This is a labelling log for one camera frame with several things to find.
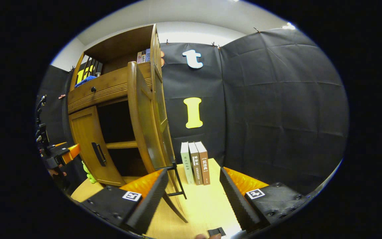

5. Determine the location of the white green standing book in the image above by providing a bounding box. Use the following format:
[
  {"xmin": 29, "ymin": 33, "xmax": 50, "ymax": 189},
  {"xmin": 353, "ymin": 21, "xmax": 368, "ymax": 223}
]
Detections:
[{"xmin": 180, "ymin": 142, "xmax": 195, "ymax": 185}]

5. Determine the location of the wooden inner shelf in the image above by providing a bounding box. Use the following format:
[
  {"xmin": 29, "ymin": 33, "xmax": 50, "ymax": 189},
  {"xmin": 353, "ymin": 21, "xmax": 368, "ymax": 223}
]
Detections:
[{"xmin": 105, "ymin": 140, "xmax": 139, "ymax": 149}]

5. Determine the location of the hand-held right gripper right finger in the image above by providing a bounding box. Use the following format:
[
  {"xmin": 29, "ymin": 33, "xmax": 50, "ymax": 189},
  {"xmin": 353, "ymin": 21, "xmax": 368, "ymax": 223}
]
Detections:
[{"xmin": 220, "ymin": 167, "xmax": 311, "ymax": 233}]

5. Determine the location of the black backdrop cloth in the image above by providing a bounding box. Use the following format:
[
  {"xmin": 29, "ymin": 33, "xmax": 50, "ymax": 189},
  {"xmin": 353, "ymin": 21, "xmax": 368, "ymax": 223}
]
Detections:
[{"xmin": 37, "ymin": 28, "xmax": 349, "ymax": 197}]

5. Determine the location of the wooden cabinet drawer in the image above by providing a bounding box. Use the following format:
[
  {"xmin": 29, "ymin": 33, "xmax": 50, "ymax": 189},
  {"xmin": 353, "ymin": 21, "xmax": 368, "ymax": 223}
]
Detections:
[{"xmin": 67, "ymin": 62, "xmax": 153, "ymax": 115}]

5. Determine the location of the brown white standing book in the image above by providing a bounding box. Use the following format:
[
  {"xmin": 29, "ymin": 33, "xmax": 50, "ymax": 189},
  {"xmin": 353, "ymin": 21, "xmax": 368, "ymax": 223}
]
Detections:
[{"xmin": 188, "ymin": 142, "xmax": 203, "ymax": 186}]

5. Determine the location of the wooden shoe cabinet door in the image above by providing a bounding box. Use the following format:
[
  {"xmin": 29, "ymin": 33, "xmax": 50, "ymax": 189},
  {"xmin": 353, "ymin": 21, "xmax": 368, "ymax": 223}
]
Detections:
[
  {"xmin": 68, "ymin": 106, "xmax": 127, "ymax": 187},
  {"xmin": 127, "ymin": 61, "xmax": 189, "ymax": 223}
]

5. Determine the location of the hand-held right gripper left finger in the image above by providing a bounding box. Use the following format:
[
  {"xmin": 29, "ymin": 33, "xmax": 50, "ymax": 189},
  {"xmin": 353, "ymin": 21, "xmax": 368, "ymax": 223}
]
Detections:
[{"xmin": 82, "ymin": 169, "xmax": 169, "ymax": 234}]

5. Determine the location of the wooden double-door shoe cabinet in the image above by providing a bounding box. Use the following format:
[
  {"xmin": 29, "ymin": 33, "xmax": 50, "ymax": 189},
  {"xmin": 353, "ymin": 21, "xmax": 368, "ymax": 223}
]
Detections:
[{"xmin": 67, "ymin": 24, "xmax": 189, "ymax": 223}]

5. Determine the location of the blue towel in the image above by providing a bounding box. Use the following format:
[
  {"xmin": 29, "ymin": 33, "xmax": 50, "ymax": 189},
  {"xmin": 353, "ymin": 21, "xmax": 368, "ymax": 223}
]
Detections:
[{"xmin": 75, "ymin": 75, "xmax": 97, "ymax": 88}]

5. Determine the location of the black door handle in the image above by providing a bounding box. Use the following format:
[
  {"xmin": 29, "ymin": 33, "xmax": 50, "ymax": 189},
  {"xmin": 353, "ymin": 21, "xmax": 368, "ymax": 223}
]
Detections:
[
  {"xmin": 165, "ymin": 162, "xmax": 188, "ymax": 200},
  {"xmin": 91, "ymin": 142, "xmax": 107, "ymax": 167}
]

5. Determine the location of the green toy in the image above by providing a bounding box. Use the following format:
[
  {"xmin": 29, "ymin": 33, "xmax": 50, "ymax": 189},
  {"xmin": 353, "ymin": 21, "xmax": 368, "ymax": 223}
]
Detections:
[{"xmin": 81, "ymin": 161, "xmax": 97, "ymax": 184}]

